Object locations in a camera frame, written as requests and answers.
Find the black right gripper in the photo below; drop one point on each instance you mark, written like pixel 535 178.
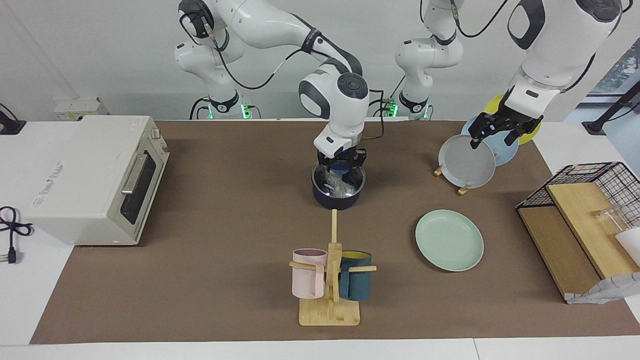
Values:
pixel 345 159

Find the white box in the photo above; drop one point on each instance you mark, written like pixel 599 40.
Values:
pixel 80 107

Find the grey plate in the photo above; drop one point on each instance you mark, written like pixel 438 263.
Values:
pixel 465 162

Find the wooden plate rack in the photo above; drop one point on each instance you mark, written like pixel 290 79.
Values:
pixel 463 190

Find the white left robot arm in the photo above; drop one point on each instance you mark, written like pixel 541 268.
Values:
pixel 550 45

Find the mint green plate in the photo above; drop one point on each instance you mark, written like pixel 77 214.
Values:
pixel 450 240

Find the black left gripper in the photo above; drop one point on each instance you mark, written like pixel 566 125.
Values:
pixel 510 122

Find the pink mug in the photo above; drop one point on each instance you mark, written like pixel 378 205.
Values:
pixel 307 280

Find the grey patterned bag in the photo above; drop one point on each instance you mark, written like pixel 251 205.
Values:
pixel 607 290

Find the dark teal mug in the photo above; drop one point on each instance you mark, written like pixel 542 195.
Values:
pixel 356 282

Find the black stand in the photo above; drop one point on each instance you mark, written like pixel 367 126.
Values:
pixel 607 114

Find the brown table mat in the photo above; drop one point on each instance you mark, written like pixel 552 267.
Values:
pixel 225 225

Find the white toaster oven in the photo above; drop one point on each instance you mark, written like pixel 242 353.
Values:
pixel 85 190

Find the clear glass cup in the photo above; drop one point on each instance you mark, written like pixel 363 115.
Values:
pixel 611 217

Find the white cup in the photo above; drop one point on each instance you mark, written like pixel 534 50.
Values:
pixel 631 245

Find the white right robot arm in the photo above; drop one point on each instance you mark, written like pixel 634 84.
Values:
pixel 260 30

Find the wooden mug tree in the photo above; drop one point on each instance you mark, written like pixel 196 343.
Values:
pixel 330 312

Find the light blue plate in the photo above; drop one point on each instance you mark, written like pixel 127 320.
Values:
pixel 506 152

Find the light wooden board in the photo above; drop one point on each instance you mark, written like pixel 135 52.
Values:
pixel 585 220

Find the glass pot lid blue knob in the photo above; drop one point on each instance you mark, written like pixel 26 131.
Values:
pixel 316 179

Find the brown wooden board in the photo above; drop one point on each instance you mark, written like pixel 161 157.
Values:
pixel 555 245

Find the yellow plate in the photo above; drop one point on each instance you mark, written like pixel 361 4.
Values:
pixel 531 134

